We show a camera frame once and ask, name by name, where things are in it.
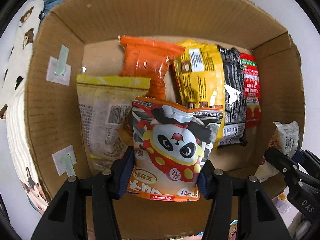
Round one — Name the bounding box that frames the white snack packet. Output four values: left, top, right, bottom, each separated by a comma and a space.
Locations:
255, 121, 300, 183

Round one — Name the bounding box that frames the orange panda snack bag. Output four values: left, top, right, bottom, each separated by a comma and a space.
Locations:
127, 97, 224, 202

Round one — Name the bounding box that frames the striped cat print blanket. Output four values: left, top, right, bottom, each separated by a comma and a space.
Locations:
6, 85, 49, 214

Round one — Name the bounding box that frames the black snack bag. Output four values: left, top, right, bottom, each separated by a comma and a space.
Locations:
217, 46, 247, 147

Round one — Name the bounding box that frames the red snack bag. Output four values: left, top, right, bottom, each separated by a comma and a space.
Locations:
240, 53, 261, 128

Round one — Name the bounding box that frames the pale yellow cracker bag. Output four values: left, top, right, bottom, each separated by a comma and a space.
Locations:
76, 74, 150, 174

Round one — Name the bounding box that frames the yellow chocolate snack bag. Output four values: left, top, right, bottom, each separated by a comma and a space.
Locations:
173, 40, 225, 149

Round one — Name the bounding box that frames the white bear print pillow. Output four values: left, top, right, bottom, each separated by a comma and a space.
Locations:
1, 0, 44, 120

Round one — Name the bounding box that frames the brown cardboard box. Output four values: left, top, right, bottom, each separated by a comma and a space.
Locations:
25, 0, 305, 239

